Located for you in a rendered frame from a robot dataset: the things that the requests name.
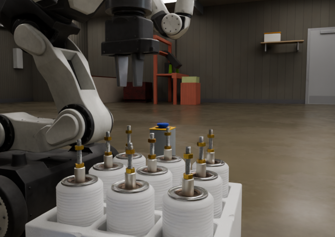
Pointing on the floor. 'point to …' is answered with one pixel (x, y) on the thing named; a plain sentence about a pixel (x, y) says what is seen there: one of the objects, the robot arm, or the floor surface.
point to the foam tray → (223, 223)
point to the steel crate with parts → (138, 92)
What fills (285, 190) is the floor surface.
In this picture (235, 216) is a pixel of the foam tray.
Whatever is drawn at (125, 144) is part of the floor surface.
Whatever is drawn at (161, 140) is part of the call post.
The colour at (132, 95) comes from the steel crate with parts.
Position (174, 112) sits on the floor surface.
